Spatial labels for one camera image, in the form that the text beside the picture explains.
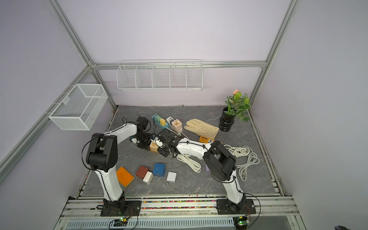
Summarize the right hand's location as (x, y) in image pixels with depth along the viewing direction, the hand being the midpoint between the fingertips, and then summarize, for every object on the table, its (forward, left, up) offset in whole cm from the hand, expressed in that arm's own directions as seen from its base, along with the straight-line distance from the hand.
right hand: (162, 146), depth 91 cm
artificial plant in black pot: (+20, -49, +16) cm, 56 cm away
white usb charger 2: (-17, -7, -4) cm, 19 cm away
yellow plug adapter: (+20, +1, 0) cm, 20 cm away
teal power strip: (+24, +7, -2) cm, 25 cm away
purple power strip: (-14, -28, -5) cm, 32 cm away
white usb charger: (-19, +6, -1) cm, 20 cm away
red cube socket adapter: (-16, +10, -1) cm, 19 cm away
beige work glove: (+17, -27, -5) cm, 33 cm away
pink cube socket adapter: (+15, -9, +2) cm, 18 cm away
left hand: (+4, +6, -4) cm, 8 cm away
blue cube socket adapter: (-15, 0, -1) cm, 15 cm away
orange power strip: (+6, -29, -3) cm, 30 cm away
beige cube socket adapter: (-2, +5, +3) cm, 6 cm away
